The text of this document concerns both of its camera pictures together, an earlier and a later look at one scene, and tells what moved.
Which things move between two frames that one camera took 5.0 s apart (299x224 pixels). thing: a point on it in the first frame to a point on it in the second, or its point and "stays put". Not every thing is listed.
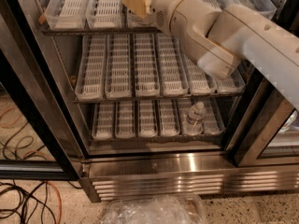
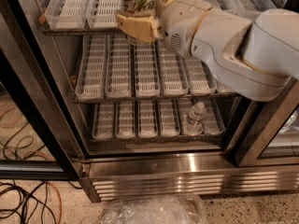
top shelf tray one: [67, 7] stays put
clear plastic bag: [155, 209] stays put
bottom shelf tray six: [211, 124] stays put
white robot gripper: [163, 6] to [181, 24]
